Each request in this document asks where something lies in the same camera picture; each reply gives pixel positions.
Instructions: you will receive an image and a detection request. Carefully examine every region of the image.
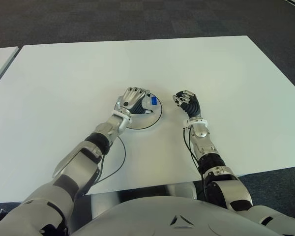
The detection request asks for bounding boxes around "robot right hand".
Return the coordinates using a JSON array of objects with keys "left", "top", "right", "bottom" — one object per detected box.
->
[{"left": 172, "top": 90, "right": 202, "bottom": 119}]

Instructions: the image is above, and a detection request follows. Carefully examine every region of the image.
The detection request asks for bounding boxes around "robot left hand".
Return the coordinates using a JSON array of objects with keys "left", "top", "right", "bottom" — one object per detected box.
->
[{"left": 115, "top": 86, "right": 154, "bottom": 116}]

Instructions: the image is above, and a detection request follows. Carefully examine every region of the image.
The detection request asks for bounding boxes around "clear water bottle blue cap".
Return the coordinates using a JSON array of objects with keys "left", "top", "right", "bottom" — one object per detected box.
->
[{"left": 141, "top": 94, "right": 159, "bottom": 111}]

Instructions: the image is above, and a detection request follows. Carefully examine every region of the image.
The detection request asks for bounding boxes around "white plate black rim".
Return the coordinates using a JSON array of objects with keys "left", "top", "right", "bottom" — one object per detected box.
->
[{"left": 114, "top": 92, "right": 163, "bottom": 131}]

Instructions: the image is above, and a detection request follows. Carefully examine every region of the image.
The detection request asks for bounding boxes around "white robot waist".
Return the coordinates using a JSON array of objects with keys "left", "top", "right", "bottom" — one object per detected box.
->
[{"left": 172, "top": 181, "right": 197, "bottom": 200}]

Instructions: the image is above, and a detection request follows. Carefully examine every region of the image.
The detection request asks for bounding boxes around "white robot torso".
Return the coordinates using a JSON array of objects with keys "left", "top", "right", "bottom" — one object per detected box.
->
[{"left": 71, "top": 194, "right": 256, "bottom": 236}]

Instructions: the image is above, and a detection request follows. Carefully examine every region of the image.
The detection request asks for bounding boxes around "white side table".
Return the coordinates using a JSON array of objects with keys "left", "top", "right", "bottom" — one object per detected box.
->
[{"left": 0, "top": 46, "right": 20, "bottom": 93}]

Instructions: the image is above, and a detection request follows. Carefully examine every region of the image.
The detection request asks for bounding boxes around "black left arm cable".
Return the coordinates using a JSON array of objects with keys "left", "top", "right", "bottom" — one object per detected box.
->
[{"left": 78, "top": 137, "right": 127, "bottom": 195}]

